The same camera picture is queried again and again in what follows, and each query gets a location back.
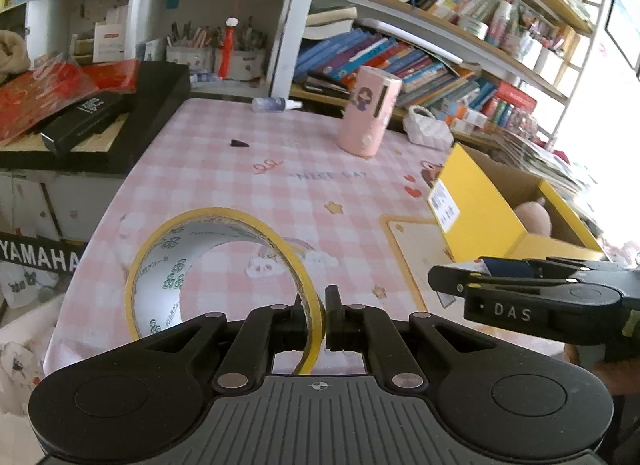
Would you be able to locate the stack of paper booklets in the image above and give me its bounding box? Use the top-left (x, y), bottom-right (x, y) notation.
top-left (499, 127), bottom-right (596, 196)

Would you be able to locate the orange white carton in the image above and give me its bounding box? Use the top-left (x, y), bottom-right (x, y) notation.
top-left (439, 100), bottom-right (489, 129)

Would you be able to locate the pink cylindrical humidifier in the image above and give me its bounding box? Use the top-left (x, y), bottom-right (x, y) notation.
top-left (335, 64), bottom-right (403, 156)

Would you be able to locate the yellow tape roll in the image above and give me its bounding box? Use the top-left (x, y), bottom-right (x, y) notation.
top-left (124, 207), bottom-right (327, 377)

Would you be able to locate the white quilted handbag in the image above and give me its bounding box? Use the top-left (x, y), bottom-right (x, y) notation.
top-left (402, 104), bottom-right (454, 148)

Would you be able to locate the white round jar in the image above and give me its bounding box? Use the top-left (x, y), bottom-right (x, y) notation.
top-left (457, 14), bottom-right (490, 40)

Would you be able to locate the yellow cardboard box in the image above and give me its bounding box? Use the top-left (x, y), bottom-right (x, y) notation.
top-left (428, 142), bottom-right (606, 266)

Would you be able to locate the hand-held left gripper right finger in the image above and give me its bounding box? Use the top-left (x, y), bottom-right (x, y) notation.
top-left (324, 285), bottom-right (499, 392)

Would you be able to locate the red shiny plastic bag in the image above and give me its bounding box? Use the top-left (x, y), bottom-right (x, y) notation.
top-left (0, 60), bottom-right (101, 146)

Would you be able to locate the long black box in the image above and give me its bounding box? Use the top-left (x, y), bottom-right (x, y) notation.
top-left (39, 92), bottom-right (126, 157)

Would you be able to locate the open thick book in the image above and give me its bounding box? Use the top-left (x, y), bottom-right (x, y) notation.
top-left (302, 6), bottom-right (359, 41)

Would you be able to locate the clear spray bottle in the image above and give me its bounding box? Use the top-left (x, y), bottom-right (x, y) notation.
top-left (251, 96), bottom-right (304, 114)

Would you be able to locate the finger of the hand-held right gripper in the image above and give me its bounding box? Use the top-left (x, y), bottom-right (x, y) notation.
top-left (428, 265), bottom-right (577, 296)
top-left (477, 256), bottom-right (640, 282)

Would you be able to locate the red envelope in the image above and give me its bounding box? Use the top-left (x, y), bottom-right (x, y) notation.
top-left (82, 58), bottom-right (141, 95)

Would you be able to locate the row of leaning books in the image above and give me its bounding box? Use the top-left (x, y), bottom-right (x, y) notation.
top-left (292, 27), bottom-right (496, 121)

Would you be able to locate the pink glitter bottle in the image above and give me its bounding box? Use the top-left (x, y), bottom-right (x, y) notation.
top-left (487, 0), bottom-right (514, 49)

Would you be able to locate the pink plush pig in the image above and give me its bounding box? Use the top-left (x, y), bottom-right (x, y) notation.
top-left (514, 198), bottom-right (552, 236)

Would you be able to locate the black keyboard stand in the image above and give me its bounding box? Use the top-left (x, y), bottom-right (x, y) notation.
top-left (0, 232), bottom-right (86, 274)

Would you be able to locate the pink checked tablecloth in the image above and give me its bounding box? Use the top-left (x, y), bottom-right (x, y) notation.
top-left (42, 97), bottom-right (567, 377)

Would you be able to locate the beige cloth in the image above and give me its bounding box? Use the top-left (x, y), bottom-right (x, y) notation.
top-left (0, 30), bottom-right (32, 86)

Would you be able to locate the person's right hand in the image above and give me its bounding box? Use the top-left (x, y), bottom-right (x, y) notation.
top-left (565, 344), bottom-right (640, 397)

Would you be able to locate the white pen holder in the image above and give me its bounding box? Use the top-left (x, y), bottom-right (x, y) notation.
top-left (229, 20), bottom-right (268, 80)
top-left (164, 21), bottom-right (214, 71)

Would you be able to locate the flat red box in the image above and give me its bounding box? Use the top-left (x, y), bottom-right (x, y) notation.
top-left (494, 80), bottom-right (539, 106)

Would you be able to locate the white pen cup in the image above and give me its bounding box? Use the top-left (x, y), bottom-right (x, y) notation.
top-left (535, 38), bottom-right (567, 77)

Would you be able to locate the white bookshelf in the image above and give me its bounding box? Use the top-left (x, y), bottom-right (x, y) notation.
top-left (0, 0), bottom-right (617, 147)

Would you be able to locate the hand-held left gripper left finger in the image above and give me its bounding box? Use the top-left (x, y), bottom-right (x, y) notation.
top-left (137, 294), bottom-right (307, 394)

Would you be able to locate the red tassel ornament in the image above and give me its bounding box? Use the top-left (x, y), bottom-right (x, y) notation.
top-left (219, 17), bottom-right (240, 79)

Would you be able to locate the white box red label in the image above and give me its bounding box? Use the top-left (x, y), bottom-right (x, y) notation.
top-left (92, 22), bottom-right (126, 64)

